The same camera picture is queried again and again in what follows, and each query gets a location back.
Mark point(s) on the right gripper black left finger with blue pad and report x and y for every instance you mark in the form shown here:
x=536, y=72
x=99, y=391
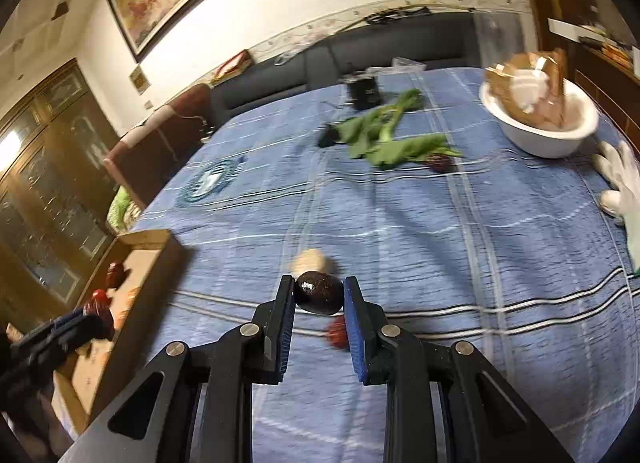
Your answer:
x=203, y=392

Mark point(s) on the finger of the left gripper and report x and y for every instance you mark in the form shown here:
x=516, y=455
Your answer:
x=28, y=364

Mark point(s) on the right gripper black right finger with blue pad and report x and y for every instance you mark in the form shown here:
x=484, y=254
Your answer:
x=454, y=388

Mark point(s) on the dark round plum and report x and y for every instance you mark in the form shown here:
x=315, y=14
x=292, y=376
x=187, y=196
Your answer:
x=319, y=293

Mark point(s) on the red cherry tomato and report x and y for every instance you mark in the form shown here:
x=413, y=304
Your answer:
x=98, y=305

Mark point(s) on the small orange at left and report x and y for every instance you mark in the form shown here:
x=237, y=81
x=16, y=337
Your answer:
x=123, y=310

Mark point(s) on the small round red date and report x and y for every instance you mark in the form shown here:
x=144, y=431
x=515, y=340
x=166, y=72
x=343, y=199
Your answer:
x=337, y=334

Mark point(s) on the red date at far left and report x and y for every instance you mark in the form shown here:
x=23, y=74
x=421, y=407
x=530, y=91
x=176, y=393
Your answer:
x=115, y=275

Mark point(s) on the cardboard box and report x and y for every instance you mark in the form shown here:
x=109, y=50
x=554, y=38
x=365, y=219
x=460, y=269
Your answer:
x=135, y=272

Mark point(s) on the wooden glass cabinet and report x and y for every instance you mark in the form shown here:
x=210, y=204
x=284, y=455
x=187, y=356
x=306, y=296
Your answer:
x=55, y=193

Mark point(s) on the beige cube near dates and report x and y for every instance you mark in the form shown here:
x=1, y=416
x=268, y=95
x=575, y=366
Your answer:
x=310, y=260

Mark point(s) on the blue plaid tablecloth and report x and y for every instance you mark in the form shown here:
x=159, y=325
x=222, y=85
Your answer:
x=507, y=251

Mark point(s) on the brown armchair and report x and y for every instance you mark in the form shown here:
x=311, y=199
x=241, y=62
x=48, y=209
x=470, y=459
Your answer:
x=152, y=152

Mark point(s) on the dark date near vegetable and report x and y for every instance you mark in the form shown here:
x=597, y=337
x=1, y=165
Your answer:
x=441, y=163

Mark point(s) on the green leafy vegetable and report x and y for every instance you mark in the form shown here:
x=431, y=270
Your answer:
x=371, y=137

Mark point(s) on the black binder clip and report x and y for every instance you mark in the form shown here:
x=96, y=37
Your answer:
x=329, y=137

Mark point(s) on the white work glove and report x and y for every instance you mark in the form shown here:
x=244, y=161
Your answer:
x=619, y=167

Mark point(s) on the white bowl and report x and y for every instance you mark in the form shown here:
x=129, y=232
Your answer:
x=547, y=144

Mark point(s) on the small black device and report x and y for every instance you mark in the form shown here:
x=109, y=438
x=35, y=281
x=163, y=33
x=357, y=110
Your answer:
x=363, y=91

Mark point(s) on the brown crumpled paper bag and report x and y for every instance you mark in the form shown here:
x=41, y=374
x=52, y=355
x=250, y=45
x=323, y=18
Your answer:
x=530, y=88

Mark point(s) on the book on sofa back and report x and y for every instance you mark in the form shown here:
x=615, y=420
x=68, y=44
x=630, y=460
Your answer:
x=234, y=66

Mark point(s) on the dark grey sofa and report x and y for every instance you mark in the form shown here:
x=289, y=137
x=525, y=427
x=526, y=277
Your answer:
x=435, y=39

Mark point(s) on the wooden sideboard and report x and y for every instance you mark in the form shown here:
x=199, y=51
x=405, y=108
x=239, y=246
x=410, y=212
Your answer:
x=601, y=39

